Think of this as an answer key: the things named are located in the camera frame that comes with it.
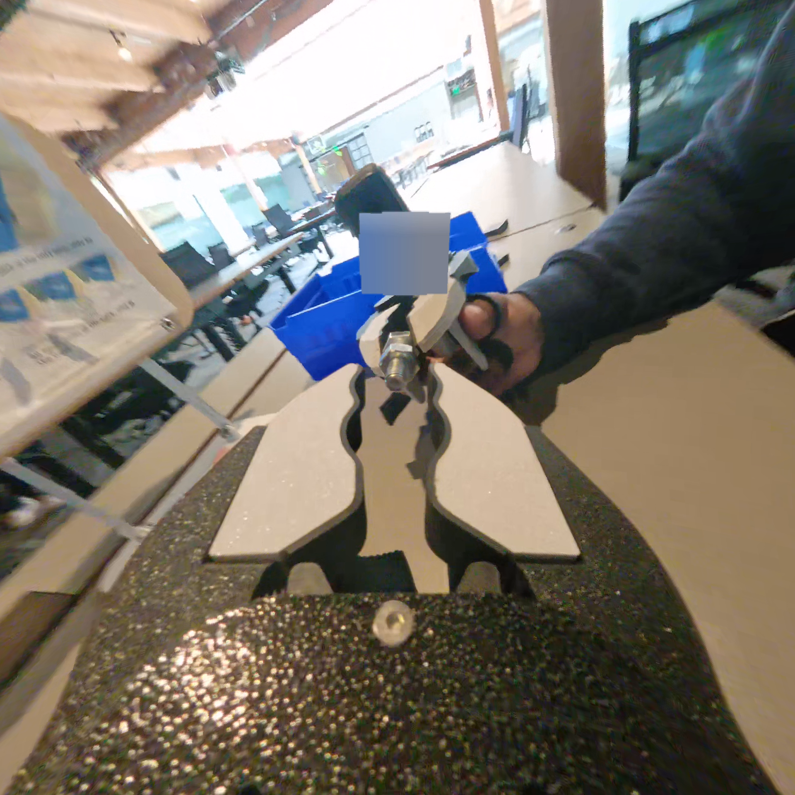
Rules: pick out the black wall screen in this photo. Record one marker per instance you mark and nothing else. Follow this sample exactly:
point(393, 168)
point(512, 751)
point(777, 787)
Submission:
point(671, 81)

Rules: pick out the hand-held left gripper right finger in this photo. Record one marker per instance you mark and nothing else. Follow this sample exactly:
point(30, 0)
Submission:
point(503, 484)

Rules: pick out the black office chair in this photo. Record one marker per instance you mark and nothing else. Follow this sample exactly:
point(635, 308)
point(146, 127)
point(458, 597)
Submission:
point(279, 218)

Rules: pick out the person's right hand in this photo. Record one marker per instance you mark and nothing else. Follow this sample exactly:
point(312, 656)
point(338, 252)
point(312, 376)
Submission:
point(522, 335)

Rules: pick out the silver bolt with nut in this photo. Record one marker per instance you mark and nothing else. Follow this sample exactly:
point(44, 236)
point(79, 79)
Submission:
point(394, 356)

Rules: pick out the ceiling track light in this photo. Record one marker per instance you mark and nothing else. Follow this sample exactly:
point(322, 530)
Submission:
point(124, 49)

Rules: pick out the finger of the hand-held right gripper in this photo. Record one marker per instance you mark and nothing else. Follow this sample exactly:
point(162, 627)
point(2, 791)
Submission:
point(435, 317)
point(372, 341)

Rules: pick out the printed instruction sheet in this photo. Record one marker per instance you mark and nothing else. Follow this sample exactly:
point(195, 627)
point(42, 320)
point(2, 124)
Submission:
point(62, 279)

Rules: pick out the ceiling mounted device cluster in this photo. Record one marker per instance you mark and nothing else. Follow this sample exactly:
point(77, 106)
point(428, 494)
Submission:
point(225, 73)

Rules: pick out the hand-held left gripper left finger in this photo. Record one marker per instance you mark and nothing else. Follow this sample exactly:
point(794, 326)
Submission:
point(292, 484)

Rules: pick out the office desk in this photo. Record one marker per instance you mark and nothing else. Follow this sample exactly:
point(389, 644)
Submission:
point(248, 264)

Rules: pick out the person's right forearm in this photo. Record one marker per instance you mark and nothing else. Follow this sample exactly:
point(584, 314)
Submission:
point(652, 248)

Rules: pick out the steel bolt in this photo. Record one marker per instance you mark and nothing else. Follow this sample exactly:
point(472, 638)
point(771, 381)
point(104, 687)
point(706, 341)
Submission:
point(400, 377)

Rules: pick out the wooden document stand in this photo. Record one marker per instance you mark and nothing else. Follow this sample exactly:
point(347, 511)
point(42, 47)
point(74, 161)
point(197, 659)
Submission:
point(152, 264)

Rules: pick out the blue plastic bin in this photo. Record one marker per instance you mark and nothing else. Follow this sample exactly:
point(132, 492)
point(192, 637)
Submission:
point(323, 329)

